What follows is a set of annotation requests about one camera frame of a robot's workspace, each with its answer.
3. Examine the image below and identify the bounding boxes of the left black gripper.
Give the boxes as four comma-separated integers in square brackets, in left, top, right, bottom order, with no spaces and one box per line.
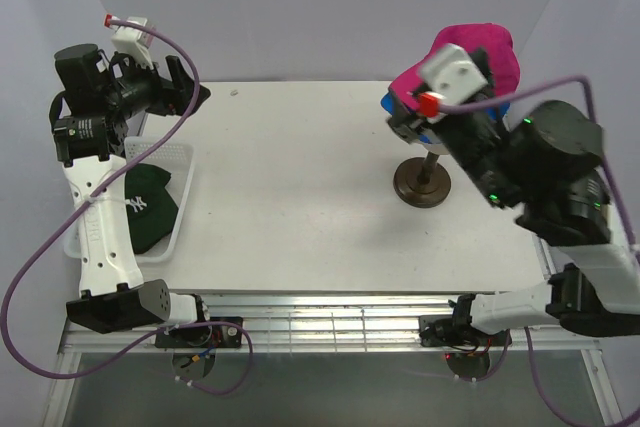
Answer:
[103,48,210,120]

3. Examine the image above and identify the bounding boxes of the blue baseball cap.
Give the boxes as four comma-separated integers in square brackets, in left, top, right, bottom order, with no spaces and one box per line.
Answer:
[380,91,511,143]

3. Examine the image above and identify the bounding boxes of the pink baseball cap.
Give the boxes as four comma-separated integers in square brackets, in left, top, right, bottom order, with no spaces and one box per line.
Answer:
[389,22,522,116]

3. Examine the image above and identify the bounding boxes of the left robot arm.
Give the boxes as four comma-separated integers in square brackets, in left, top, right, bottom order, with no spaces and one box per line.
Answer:
[49,44,212,347]

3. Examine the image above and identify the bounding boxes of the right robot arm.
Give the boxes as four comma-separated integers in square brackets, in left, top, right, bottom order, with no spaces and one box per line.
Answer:
[382,44,639,346]

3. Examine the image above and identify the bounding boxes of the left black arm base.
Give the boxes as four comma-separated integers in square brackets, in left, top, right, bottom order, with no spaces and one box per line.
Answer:
[154,316,244,349]

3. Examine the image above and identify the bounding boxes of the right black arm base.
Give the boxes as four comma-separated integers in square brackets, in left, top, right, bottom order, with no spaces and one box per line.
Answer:
[418,315,511,351]

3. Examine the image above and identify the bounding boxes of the cream mannequin head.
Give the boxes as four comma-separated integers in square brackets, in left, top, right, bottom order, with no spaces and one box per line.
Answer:
[404,135,449,156]

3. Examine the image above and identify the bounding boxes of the white plastic basket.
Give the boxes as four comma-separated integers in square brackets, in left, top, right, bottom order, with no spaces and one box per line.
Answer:
[63,136,195,265]

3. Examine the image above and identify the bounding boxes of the dark brown mannequin stand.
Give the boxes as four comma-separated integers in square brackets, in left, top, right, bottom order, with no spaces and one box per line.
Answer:
[393,152,451,209]

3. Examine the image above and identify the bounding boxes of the dark green baseball cap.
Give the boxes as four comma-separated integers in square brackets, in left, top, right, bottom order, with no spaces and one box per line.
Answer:
[125,163,179,255]

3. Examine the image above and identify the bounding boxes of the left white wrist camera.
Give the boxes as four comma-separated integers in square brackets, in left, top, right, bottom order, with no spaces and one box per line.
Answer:
[104,14,154,69]

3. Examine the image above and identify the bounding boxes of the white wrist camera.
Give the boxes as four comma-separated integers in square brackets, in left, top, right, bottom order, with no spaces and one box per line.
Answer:
[104,14,154,69]
[416,43,489,123]

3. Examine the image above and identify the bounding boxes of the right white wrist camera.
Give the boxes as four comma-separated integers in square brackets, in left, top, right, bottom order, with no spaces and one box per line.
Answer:
[416,43,489,123]

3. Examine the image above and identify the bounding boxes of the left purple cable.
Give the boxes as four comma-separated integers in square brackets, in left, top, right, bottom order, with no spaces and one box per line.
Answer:
[0,16,254,394]

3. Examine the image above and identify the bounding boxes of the purple cable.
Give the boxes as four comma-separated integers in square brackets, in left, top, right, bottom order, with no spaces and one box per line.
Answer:
[439,75,640,426]
[0,16,254,394]

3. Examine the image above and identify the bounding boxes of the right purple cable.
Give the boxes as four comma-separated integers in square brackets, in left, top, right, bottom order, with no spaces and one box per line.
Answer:
[439,75,640,426]

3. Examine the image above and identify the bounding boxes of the aluminium rail frame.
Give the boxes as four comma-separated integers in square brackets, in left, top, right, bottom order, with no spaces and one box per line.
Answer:
[44,266,631,426]

